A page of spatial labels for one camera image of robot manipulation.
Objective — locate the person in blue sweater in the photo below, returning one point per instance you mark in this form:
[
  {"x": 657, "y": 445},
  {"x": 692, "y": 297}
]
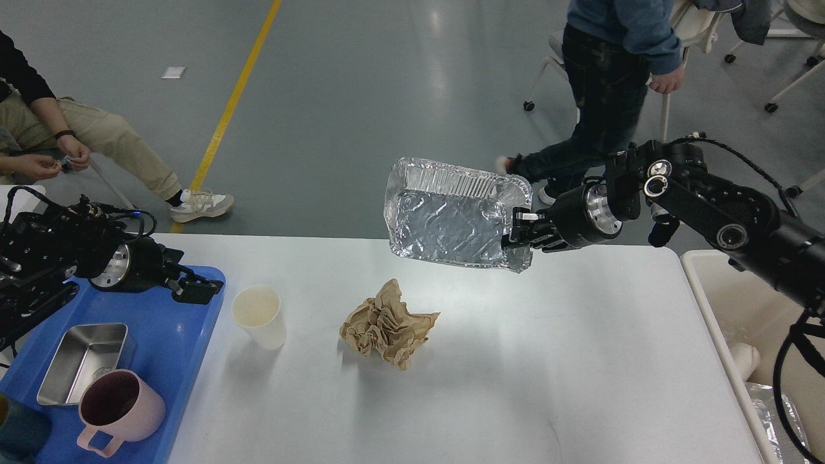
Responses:
[{"x": 610, "y": 50}]

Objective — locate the foil tray in bin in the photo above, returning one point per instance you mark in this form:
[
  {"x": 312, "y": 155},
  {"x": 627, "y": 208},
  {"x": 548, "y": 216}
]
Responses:
[{"x": 762, "y": 397}]

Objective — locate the pink mug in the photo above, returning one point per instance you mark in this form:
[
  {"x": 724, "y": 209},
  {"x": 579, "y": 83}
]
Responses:
[{"x": 118, "y": 407}]

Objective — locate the person left hand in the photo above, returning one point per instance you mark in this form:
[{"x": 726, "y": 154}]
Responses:
[{"x": 78, "y": 153}]

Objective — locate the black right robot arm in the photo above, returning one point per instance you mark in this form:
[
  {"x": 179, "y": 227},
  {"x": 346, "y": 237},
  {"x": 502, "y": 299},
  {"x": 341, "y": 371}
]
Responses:
[{"x": 740, "y": 222}]

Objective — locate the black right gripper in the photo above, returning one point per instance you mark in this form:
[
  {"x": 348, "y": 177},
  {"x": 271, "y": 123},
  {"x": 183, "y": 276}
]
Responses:
[{"x": 578, "y": 218}]

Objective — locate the person right hand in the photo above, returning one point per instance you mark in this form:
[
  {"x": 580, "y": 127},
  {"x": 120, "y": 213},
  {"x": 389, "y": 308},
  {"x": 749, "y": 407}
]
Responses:
[{"x": 37, "y": 167}]

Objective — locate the blue sweater person hand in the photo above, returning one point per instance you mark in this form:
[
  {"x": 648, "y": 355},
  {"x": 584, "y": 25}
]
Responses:
[{"x": 665, "y": 84}]

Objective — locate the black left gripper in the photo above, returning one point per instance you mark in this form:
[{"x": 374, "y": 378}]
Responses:
[{"x": 143, "y": 264}]

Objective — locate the white cup in bin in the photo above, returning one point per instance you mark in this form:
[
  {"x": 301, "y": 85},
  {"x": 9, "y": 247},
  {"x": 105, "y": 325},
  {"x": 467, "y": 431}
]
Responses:
[{"x": 746, "y": 359}]

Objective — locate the aluminium foil tray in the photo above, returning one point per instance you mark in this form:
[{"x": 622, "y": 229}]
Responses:
[{"x": 439, "y": 212}]

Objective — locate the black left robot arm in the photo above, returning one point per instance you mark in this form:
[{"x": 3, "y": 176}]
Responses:
[{"x": 110, "y": 247}]

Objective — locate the white office chair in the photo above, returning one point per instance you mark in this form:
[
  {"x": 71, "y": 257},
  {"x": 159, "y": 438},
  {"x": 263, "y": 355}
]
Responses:
[{"x": 695, "y": 27}]

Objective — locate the white side table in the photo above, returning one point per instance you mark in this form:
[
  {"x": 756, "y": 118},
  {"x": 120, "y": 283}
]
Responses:
[{"x": 22, "y": 201}]

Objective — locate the person in black sweater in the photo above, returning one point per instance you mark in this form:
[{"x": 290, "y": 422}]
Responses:
[{"x": 33, "y": 118}]

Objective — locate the square steel tray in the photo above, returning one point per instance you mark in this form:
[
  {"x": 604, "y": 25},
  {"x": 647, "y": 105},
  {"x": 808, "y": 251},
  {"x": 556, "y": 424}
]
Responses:
[{"x": 85, "y": 353}]

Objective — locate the grey jacket on chair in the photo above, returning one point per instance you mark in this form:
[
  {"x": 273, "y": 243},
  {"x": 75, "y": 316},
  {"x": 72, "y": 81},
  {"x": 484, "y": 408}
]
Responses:
[{"x": 751, "y": 19}]

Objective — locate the beige plastic bin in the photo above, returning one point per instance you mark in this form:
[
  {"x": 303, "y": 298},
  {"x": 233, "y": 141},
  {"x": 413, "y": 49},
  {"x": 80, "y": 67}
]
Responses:
[{"x": 738, "y": 306}]

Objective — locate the blue plastic tray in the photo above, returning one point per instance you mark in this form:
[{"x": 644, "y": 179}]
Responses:
[{"x": 170, "y": 342}]

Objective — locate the crumpled brown paper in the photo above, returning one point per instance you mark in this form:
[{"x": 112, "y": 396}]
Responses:
[{"x": 384, "y": 325}]

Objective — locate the cream paper cup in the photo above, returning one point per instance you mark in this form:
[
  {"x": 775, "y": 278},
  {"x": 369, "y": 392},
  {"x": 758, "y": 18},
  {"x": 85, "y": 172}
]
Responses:
[{"x": 256, "y": 310}]

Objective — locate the teal cylinder object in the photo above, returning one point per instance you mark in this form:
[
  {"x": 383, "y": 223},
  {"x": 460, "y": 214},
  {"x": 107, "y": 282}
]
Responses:
[{"x": 24, "y": 431}]

